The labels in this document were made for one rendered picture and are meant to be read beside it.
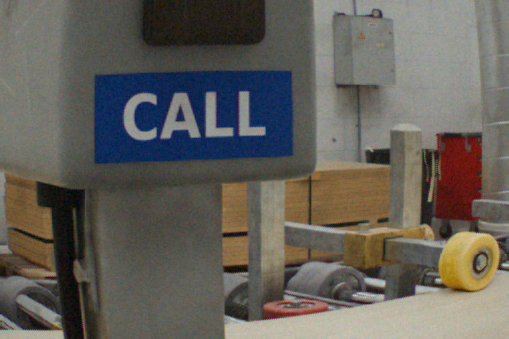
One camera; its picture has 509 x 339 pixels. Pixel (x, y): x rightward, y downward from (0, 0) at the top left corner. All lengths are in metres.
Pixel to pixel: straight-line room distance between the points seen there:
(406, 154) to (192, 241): 1.43
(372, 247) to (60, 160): 1.43
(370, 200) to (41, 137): 7.38
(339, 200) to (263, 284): 5.91
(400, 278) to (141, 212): 1.45
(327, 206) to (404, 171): 5.74
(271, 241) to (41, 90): 1.34
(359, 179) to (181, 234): 7.28
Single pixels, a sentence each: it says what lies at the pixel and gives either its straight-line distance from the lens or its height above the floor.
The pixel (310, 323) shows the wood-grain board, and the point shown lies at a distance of 1.41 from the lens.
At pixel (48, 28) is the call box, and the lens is 0.29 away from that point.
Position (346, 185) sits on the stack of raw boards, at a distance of 7.54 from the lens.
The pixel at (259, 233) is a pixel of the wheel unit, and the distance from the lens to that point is 1.61.
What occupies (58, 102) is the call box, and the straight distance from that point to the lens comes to 0.28.
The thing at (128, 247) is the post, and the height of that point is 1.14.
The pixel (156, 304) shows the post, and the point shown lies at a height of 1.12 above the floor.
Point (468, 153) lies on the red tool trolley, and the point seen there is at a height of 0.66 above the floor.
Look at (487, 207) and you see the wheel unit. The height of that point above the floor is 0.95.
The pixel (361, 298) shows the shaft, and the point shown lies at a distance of 2.11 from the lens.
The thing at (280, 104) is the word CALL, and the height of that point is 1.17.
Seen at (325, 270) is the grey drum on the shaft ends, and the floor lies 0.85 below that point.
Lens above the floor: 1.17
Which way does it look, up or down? 3 degrees down
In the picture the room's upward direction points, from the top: straight up
